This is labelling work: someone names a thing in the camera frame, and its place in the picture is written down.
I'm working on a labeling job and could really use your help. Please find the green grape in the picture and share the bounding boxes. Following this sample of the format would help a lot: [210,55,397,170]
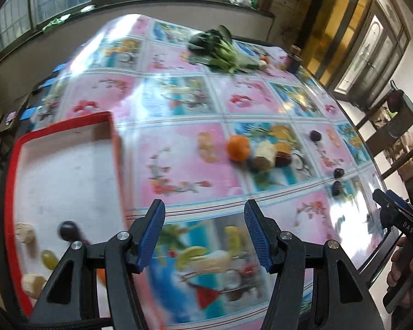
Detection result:
[41,249,59,270]

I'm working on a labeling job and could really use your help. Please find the round sugarcane piece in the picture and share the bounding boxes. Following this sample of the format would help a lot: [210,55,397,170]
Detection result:
[21,273,47,299]

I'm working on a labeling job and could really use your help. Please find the small sugarcane piece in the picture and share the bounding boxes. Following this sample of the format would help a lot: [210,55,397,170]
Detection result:
[15,222,36,244]

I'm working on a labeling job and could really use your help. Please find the long sugarcane piece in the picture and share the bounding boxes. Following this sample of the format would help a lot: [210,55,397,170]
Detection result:
[252,140,278,172]

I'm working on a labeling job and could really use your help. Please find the orange mandarin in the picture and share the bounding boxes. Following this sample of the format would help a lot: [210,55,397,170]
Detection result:
[227,135,251,163]
[96,268,106,286]

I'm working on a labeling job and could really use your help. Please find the person's right hand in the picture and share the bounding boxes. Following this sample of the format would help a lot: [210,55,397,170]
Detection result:
[385,236,413,309]

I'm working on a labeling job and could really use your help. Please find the wooden chair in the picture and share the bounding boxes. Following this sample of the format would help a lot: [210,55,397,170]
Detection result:
[356,81,413,179]

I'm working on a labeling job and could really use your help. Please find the red rimmed white tray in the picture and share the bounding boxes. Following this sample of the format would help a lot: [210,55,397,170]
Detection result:
[4,112,160,329]

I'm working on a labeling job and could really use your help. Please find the fruit print plastic tablecloth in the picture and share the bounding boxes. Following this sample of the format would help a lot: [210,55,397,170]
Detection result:
[36,15,384,329]

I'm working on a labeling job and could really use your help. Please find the dark jar with cork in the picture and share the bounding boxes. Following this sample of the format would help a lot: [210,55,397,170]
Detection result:
[286,45,302,74]

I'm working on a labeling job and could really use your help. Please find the blue white mahjong tile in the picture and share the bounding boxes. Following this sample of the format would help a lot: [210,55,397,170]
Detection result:
[20,107,37,121]

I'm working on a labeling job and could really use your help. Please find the far small orange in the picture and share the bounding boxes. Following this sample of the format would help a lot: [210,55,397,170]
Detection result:
[260,55,270,64]

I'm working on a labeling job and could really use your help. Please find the green leafy vegetable bunch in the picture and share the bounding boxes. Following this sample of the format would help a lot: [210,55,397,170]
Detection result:
[187,25,261,75]

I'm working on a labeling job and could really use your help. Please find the green cloth on sill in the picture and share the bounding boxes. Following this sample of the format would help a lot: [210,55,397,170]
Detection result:
[42,13,70,34]

